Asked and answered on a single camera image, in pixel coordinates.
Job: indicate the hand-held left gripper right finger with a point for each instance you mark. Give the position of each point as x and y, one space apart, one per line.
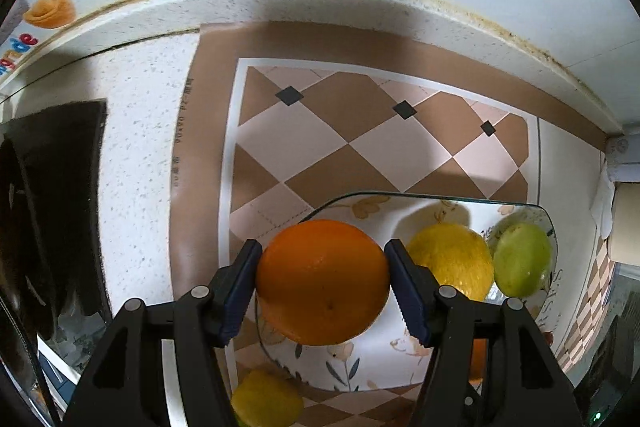
407 292

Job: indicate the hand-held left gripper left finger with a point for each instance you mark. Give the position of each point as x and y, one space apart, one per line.
239 292

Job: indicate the floral glass plate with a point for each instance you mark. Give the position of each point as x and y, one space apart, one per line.
360 357

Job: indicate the large orange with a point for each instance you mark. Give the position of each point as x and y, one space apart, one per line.
322 282

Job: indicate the yellow lemon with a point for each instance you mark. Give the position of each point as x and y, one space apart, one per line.
455 259

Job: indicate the small yellow-green lemon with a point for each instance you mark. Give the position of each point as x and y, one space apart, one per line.
267 399

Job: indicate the green lime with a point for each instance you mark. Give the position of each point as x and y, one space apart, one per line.
522 259

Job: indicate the checkered brown table mat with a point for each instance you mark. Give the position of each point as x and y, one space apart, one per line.
320 147

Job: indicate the black cloth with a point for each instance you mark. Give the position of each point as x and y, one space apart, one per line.
47 217

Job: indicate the fruit print wall sticker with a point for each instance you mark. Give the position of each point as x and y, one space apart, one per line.
45 2

